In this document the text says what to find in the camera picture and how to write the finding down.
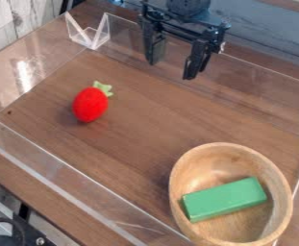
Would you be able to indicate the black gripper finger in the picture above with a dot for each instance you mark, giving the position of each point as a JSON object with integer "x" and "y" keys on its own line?
{"x": 154, "y": 40}
{"x": 199, "y": 59}

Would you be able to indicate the black clamp with screw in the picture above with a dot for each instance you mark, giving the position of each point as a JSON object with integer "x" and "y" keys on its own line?
{"x": 28, "y": 235}

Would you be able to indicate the clear acrylic front wall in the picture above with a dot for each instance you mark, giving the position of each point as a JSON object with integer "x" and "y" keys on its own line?
{"x": 81, "y": 207}

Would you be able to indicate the green rectangular block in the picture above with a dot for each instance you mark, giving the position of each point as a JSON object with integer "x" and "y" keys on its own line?
{"x": 224, "y": 199}

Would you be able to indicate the clear acrylic corner bracket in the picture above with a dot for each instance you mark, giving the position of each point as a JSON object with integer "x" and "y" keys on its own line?
{"x": 89, "y": 37}

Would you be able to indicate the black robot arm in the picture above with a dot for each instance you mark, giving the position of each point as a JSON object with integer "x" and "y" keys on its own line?
{"x": 187, "y": 20}

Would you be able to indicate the wooden bowl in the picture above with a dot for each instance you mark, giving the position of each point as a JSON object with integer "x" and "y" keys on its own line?
{"x": 220, "y": 163}

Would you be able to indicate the clear acrylic back wall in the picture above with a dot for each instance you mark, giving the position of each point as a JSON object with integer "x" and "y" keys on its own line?
{"x": 241, "y": 84}

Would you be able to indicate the clear acrylic wall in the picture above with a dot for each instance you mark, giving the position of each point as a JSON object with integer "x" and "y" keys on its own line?
{"x": 241, "y": 84}
{"x": 81, "y": 207}

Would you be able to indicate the red plush strawberry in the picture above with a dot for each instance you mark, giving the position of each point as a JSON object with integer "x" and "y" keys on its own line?
{"x": 92, "y": 102}

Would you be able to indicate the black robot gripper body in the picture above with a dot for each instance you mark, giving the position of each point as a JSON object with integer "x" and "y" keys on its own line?
{"x": 187, "y": 19}

